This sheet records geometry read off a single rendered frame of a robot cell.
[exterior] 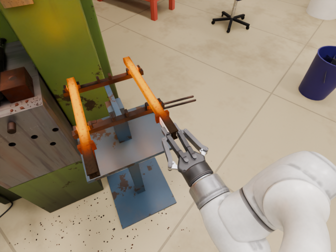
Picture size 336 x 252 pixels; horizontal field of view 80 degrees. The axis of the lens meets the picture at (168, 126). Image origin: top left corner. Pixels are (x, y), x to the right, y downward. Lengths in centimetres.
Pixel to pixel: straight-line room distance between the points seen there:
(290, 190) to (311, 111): 204
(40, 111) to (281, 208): 84
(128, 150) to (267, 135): 140
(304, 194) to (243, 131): 156
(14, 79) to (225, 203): 85
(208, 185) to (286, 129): 168
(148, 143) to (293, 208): 66
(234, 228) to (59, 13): 89
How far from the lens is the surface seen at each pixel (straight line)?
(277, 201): 41
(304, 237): 34
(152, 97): 71
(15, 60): 121
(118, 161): 89
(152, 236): 149
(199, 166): 53
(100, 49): 154
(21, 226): 179
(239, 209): 47
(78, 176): 136
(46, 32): 97
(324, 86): 243
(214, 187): 50
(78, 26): 97
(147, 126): 96
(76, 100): 76
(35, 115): 94
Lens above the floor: 147
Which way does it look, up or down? 53 degrees down
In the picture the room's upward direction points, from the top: straight up
